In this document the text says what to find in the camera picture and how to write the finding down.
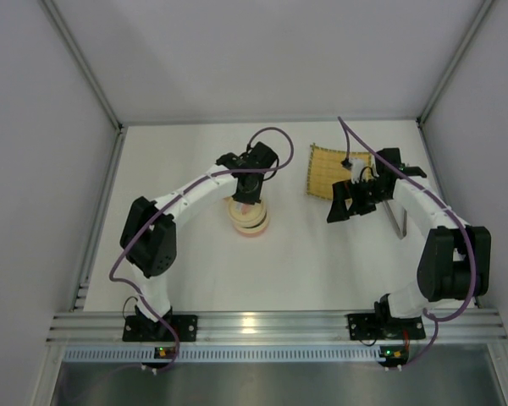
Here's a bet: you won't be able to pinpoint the lid with pink knob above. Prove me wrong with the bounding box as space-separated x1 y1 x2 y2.
227 198 267 229

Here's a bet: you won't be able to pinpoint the pink bowl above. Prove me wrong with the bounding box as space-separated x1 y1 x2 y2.
234 217 269 238

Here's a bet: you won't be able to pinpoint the metal tongs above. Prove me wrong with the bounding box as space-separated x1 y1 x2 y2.
383 201 408 240

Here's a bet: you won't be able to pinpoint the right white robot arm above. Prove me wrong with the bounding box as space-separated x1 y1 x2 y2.
327 148 492 337

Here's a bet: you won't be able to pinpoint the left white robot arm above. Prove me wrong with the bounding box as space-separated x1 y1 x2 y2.
119 142 279 342

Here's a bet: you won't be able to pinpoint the bamboo sushi mat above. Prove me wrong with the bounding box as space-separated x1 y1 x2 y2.
306 144 373 200

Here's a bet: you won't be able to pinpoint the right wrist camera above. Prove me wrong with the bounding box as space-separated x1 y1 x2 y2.
341 157 372 184

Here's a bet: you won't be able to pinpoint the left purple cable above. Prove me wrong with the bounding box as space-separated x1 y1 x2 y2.
108 126 295 373

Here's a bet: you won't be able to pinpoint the purple cable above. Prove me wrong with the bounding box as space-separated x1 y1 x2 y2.
108 126 295 373
337 116 479 373

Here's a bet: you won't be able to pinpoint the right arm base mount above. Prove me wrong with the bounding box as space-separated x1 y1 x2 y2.
346 294 426 342

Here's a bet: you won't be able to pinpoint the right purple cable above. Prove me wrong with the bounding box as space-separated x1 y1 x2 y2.
337 116 479 373

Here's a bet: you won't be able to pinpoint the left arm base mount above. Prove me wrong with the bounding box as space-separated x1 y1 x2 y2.
122 304 198 343

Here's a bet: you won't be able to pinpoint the left aluminium frame post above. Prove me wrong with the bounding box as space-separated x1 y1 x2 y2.
40 0 124 130

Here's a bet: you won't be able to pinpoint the aluminium frame post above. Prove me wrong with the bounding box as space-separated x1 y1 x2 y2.
416 0 498 129
40 0 124 130

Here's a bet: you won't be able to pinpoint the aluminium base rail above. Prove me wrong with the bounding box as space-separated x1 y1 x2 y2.
46 309 507 345

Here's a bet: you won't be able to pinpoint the right aluminium frame post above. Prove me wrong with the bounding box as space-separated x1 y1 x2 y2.
416 0 498 129

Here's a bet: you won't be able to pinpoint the slotted cable duct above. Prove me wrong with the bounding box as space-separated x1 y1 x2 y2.
63 344 411 365

